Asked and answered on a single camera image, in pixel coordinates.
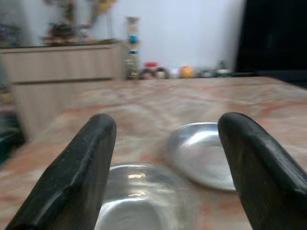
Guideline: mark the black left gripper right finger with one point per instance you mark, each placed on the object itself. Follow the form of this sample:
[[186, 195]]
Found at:
[[261, 167]]

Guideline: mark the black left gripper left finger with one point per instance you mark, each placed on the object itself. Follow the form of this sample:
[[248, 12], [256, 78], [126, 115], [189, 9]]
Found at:
[[72, 172]]

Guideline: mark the round steel plate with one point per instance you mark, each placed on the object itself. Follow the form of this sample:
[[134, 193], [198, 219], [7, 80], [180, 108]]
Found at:
[[201, 158]]

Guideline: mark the steel bowl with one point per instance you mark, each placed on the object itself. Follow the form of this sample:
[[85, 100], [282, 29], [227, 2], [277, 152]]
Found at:
[[144, 201]]

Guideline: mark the beige wooden sideboard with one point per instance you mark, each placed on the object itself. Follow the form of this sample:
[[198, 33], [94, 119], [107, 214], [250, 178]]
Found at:
[[62, 79]]

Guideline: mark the orange fruit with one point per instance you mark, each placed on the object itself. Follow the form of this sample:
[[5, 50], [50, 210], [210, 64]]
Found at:
[[186, 72]]

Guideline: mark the black television screen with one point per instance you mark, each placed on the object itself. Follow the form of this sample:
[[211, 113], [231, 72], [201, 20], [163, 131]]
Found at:
[[273, 38]]

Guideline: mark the red lidded jar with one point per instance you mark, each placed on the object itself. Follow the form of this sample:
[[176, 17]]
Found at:
[[151, 65]]

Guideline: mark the tall decorated candle holder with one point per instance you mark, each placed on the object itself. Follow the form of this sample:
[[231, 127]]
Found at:
[[133, 48]]

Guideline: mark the dried flower arrangement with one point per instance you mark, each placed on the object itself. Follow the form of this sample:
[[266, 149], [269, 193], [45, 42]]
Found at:
[[72, 24]]

